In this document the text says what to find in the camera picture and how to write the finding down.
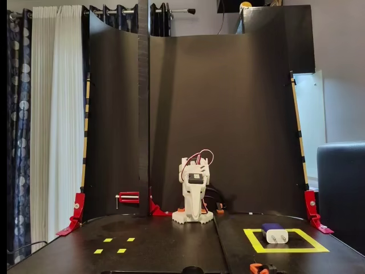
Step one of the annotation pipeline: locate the blue white charger block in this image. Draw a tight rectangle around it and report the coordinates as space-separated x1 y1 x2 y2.
261 223 289 245

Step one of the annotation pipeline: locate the white pleated curtain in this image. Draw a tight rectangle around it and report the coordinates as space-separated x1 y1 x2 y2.
30 5 87 253

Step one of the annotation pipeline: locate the yellow tape square outline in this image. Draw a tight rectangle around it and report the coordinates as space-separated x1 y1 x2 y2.
243 228 330 254

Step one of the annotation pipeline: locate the white gripper body with motor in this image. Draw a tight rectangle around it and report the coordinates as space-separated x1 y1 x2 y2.
186 170 204 186

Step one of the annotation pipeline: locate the dark blue grommet curtain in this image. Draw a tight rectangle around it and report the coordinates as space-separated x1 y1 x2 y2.
82 2 172 38

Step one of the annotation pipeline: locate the black wall cabinet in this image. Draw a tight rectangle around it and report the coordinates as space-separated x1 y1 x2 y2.
239 4 316 74

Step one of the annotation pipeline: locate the yellow black striped pole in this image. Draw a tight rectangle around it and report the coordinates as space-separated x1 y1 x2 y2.
289 70 310 191
80 72 91 195

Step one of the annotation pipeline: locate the black cable on floor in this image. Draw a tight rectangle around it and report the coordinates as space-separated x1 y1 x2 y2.
7 240 49 269

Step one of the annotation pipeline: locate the dark blue patterned curtain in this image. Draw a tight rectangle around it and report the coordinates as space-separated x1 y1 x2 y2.
7 8 33 265

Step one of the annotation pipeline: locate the red metal corner bracket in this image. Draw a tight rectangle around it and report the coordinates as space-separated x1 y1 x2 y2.
303 190 335 235
56 192 86 236

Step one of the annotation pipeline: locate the red white servo cable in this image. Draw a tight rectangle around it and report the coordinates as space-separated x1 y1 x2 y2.
186 149 214 167

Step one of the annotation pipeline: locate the red triangular post bracket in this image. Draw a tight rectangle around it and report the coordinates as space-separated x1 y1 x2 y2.
149 187 173 217

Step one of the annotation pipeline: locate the black backdrop board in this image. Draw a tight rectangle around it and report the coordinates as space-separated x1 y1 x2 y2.
82 11 310 220

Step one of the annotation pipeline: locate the thin black hanging cable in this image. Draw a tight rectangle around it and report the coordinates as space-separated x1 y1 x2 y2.
217 0 226 35

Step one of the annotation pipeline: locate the white moving gripper finger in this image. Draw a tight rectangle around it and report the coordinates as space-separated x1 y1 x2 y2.
183 182 207 223

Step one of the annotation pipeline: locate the silver curtain rod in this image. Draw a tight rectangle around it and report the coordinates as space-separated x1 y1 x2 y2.
92 7 196 15

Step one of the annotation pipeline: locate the black upright post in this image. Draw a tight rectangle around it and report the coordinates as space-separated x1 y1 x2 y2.
137 0 151 218

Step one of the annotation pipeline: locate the red screw clamp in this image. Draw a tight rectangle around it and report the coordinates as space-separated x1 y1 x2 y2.
115 191 140 211

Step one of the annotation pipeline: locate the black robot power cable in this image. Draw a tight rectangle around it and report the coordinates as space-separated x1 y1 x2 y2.
204 187 226 209

